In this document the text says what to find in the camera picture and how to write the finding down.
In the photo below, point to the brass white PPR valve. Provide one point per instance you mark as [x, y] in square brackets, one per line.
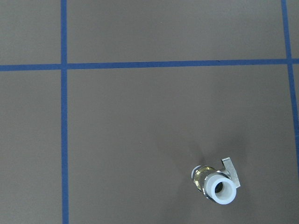
[219, 186]

